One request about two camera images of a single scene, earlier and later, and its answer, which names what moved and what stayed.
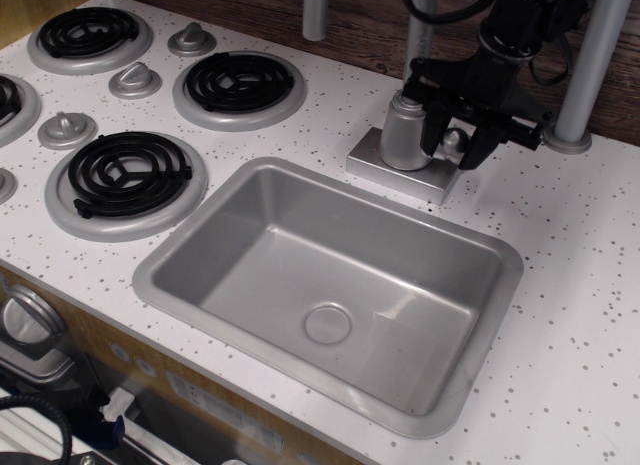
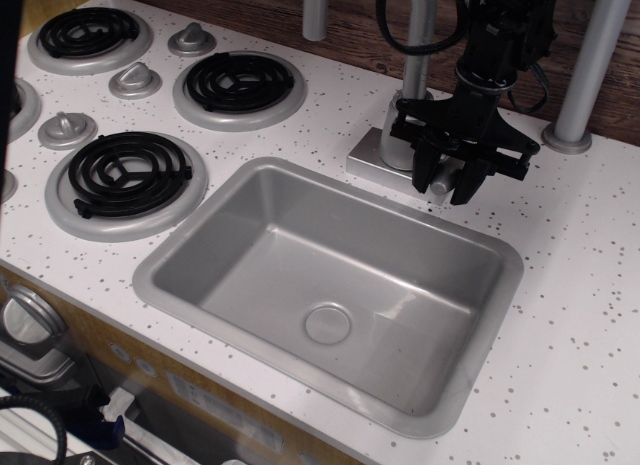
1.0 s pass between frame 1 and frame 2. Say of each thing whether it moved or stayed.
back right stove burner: stayed
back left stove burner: stayed
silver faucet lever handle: moved
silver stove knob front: stayed
